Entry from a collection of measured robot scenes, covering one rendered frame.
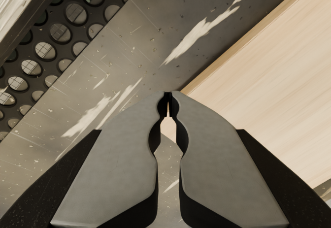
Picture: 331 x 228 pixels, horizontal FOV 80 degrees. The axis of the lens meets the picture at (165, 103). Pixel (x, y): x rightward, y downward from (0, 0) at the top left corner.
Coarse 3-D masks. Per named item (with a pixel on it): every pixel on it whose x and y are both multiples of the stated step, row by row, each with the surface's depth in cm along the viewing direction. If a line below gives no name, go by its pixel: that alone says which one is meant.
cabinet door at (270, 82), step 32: (288, 0) 22; (320, 0) 22; (256, 32) 23; (288, 32) 23; (320, 32) 24; (224, 64) 24; (256, 64) 25; (288, 64) 26; (320, 64) 27; (192, 96) 25; (224, 96) 26; (256, 96) 28; (288, 96) 29; (320, 96) 31; (256, 128) 32; (288, 128) 33; (320, 128) 35; (288, 160) 39; (320, 160) 41
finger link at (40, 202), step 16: (80, 144) 8; (64, 160) 7; (80, 160) 7; (48, 176) 6; (64, 176) 6; (32, 192) 6; (48, 192) 6; (64, 192) 6; (16, 208) 6; (32, 208) 6; (48, 208) 6; (0, 224) 5; (16, 224) 5; (32, 224) 5; (48, 224) 5
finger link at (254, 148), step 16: (256, 144) 8; (256, 160) 7; (272, 160) 7; (272, 176) 6; (288, 176) 6; (272, 192) 6; (288, 192) 6; (304, 192) 6; (288, 208) 5; (304, 208) 5; (320, 208) 5; (304, 224) 5; (320, 224) 5
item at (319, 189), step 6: (330, 180) 49; (318, 186) 50; (324, 186) 49; (330, 186) 48; (318, 192) 49; (324, 192) 48; (330, 192) 48; (324, 198) 48; (330, 198) 47; (330, 204) 49
